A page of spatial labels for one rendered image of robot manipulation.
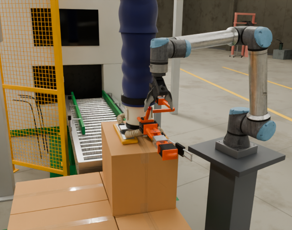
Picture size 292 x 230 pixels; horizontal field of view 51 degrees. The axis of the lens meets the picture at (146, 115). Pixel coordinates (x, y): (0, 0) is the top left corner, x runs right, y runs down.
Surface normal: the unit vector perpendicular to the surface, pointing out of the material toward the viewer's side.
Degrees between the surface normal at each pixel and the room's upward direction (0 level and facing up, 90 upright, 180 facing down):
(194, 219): 0
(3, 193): 90
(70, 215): 0
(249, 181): 90
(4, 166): 90
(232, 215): 90
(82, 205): 0
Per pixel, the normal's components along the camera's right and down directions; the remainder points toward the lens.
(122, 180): 0.23, 0.29
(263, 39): 0.47, 0.15
